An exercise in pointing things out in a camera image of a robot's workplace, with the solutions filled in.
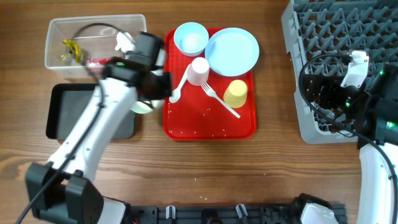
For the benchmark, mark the white plastic fork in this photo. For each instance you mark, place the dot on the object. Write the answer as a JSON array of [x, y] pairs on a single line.
[[211, 93]]

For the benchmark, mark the yellow snack wrapper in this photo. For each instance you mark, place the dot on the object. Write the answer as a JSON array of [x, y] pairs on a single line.
[[74, 52]]

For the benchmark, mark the red silver snack wrapper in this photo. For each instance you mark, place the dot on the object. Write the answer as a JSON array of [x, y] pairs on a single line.
[[96, 62]]

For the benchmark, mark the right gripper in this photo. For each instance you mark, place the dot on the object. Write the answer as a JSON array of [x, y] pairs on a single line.
[[331, 85]]

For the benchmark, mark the white napkin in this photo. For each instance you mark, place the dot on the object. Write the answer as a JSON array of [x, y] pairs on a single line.
[[125, 42]]

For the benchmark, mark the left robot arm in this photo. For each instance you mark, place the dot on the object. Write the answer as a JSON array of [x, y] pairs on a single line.
[[62, 190]]

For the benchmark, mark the white plastic cup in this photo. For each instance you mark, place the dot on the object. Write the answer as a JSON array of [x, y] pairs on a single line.
[[198, 71]]

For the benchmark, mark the grey dishwasher rack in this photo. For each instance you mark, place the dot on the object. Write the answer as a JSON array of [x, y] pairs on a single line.
[[313, 28]]

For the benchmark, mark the white plastic spoon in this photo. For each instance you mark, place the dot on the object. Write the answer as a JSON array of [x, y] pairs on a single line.
[[176, 93]]

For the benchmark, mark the yellow plastic cup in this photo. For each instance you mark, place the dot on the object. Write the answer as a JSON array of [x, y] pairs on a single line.
[[236, 94]]

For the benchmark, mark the mint green bowl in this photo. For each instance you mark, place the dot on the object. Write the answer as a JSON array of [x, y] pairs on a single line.
[[144, 107]]

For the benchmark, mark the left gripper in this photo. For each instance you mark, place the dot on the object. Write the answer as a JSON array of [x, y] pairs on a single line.
[[167, 79]]

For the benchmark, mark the clear plastic waste bin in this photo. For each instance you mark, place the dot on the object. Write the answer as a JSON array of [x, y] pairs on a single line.
[[95, 35]]

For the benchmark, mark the black food waste tray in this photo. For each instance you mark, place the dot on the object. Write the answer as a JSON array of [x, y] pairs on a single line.
[[68, 102]]

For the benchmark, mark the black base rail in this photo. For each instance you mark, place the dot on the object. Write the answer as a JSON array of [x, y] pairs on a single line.
[[277, 213]]

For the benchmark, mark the red serving tray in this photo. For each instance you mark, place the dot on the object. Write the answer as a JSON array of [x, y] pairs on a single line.
[[198, 117]]

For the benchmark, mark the light blue plate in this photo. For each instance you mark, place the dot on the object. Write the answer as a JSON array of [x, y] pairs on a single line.
[[232, 52]]

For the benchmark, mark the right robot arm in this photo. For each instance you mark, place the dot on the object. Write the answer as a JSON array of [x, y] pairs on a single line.
[[374, 111]]

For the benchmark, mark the light blue small bowl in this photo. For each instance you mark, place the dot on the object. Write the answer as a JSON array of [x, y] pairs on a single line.
[[191, 38]]

